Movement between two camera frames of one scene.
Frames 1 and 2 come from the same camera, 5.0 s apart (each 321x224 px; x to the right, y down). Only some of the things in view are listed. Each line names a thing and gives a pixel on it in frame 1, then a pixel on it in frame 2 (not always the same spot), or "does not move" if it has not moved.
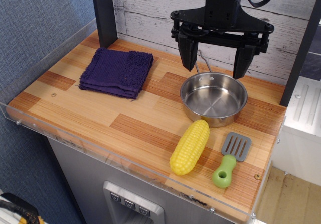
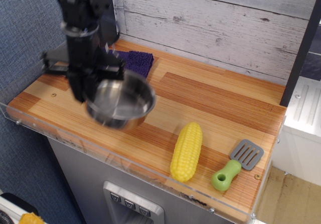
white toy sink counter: (297, 151) does not move
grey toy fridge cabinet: (105, 192) does not move
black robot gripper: (221, 19) → (86, 63)
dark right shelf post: (308, 38) does not move
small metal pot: (217, 98) → (123, 103)
